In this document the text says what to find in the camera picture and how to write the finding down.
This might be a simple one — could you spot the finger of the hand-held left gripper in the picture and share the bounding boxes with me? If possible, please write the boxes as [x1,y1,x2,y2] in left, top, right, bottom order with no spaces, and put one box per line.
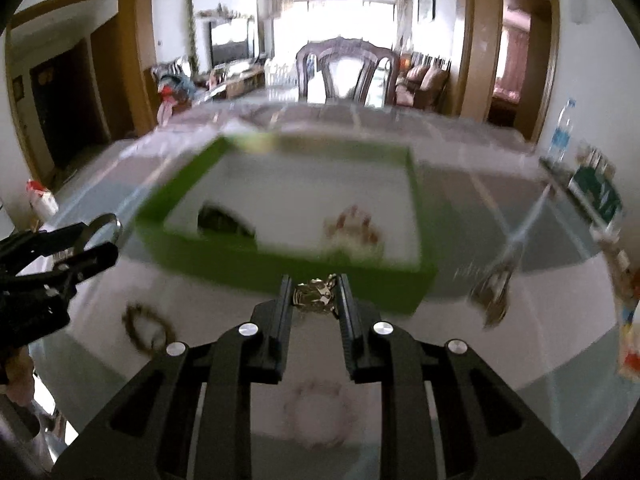
[12,241,120,306]
[0,222,98,277]

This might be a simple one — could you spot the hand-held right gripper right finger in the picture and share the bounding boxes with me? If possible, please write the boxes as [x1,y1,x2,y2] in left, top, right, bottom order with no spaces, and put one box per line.
[336,272,583,480]

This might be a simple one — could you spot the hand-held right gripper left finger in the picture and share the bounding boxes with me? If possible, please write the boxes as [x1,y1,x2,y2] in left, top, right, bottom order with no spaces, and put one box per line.
[52,274,296,480]

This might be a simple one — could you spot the green cardboard box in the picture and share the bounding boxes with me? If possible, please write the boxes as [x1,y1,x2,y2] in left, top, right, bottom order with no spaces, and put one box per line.
[135,135,439,317]

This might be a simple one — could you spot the brown and white bead bracelet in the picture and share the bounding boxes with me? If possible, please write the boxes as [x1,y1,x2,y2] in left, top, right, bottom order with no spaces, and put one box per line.
[322,205,383,256]

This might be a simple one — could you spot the dark bead bracelet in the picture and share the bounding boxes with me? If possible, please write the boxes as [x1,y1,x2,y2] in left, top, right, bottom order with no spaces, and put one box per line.
[196,201,258,241]

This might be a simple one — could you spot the person's left hand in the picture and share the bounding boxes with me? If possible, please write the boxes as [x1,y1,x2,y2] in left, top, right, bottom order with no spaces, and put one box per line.
[0,347,36,407]

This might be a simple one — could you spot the red and white bag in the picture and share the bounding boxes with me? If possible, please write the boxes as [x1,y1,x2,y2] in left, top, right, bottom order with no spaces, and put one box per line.
[27,179,59,221]

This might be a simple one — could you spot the white wristwatch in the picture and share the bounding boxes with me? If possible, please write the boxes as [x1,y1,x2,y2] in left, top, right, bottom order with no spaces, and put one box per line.
[284,379,357,450]

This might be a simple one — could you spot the child stroller with clothes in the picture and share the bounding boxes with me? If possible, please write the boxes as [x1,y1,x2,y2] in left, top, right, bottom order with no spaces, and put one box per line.
[152,60,201,126]

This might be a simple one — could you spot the wooden television stand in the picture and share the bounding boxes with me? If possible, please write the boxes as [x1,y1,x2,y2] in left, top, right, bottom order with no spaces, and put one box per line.
[210,67,266,101]

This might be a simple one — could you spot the white baby fence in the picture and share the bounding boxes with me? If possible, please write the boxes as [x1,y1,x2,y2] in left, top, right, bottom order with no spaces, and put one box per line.
[263,57,299,88]

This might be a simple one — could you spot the dark wooden dining chair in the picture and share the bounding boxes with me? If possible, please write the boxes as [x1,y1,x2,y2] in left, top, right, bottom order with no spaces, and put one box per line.
[296,38,401,107]

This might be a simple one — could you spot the green hanging vine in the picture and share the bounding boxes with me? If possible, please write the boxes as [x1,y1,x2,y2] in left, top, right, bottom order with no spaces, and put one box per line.
[185,0,201,73]

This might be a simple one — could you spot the flat screen television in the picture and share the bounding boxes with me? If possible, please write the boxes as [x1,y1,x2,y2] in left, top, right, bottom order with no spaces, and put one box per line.
[210,19,251,63]

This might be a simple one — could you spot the wooden armchair with cushions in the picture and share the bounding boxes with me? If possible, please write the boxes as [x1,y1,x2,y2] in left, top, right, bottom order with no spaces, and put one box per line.
[395,52,451,111]

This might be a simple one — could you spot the colourful flat book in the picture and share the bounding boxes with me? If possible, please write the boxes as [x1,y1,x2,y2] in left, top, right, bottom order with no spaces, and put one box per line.
[617,305,640,380]

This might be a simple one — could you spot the green tissue box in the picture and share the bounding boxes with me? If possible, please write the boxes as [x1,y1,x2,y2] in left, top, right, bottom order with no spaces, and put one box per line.
[567,165,624,223]

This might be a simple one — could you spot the clear water bottle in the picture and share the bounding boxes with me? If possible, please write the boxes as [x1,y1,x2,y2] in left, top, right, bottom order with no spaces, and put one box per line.
[547,99,576,163]

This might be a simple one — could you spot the small glass jars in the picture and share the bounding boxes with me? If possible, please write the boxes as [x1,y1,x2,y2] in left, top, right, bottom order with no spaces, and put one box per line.
[577,142,616,176]

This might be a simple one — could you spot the brown ring bracelet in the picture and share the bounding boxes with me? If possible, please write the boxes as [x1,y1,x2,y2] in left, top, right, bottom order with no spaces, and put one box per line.
[121,302,177,358]

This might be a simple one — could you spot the wall shelf with ornaments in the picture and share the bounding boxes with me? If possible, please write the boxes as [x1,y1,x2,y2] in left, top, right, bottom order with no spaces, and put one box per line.
[197,5,248,21]

